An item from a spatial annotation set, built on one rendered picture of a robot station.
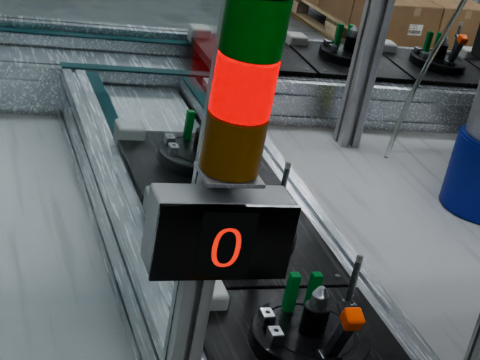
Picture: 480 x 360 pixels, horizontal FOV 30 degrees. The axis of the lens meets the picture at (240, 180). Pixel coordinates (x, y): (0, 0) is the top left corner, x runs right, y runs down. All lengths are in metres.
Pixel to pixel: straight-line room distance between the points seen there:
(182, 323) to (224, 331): 0.23
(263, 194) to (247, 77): 0.12
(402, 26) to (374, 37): 3.74
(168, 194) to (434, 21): 5.05
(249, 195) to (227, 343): 0.32
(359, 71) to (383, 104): 0.20
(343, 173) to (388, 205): 0.14
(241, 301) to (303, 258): 0.16
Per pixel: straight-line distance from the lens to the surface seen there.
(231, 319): 1.07
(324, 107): 1.99
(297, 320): 1.06
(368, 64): 1.89
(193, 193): 0.73
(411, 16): 5.61
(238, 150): 0.70
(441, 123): 2.15
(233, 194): 0.74
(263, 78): 0.68
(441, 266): 1.55
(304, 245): 1.26
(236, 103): 0.69
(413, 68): 2.20
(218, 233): 0.73
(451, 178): 1.74
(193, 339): 0.84
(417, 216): 1.70
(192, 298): 0.81
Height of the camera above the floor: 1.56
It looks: 25 degrees down
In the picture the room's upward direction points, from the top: 11 degrees clockwise
